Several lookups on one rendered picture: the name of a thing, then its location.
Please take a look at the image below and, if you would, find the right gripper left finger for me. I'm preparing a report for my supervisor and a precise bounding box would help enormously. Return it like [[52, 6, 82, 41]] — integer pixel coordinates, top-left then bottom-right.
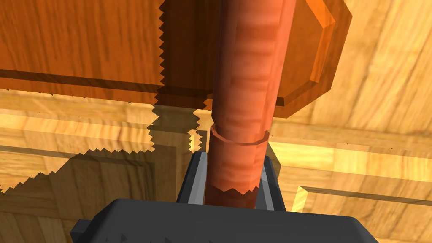
[[176, 151, 208, 205]]

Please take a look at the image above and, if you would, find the red-brown wooden handle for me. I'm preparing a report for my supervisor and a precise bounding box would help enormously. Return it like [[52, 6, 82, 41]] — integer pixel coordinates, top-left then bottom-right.
[[204, 0, 353, 209]]

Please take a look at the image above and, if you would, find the orange-brown wooden panel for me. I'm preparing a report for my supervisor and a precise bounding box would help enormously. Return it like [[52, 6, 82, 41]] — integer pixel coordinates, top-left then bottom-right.
[[0, 0, 221, 110]]

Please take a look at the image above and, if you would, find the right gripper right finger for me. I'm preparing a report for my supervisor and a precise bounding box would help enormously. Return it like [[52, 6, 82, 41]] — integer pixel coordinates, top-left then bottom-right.
[[254, 155, 287, 212]]

